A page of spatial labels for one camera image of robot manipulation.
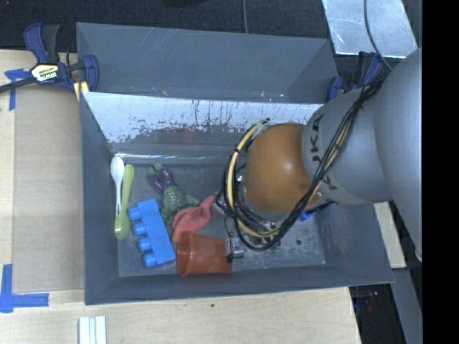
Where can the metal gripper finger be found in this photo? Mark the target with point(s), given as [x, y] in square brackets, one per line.
[235, 250]
[222, 203]

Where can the orange clear plastic cup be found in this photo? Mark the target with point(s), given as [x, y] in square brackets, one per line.
[204, 254]

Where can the red cloth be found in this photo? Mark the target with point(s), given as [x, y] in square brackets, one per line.
[190, 219]

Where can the small blue plastic piece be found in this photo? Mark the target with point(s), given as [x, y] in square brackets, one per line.
[307, 215]

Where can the green and purple toy figure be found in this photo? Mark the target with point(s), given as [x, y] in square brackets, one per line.
[172, 195]

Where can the blue toy building brick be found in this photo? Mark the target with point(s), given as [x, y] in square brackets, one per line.
[154, 228]

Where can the light green plastic spoon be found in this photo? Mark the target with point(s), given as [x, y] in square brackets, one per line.
[122, 224]

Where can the white plastic spoon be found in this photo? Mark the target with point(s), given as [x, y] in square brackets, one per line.
[117, 168]

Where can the grey metal bin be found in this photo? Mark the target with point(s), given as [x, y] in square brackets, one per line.
[201, 66]

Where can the flat brown cardboard board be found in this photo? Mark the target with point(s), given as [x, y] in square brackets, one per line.
[46, 192]

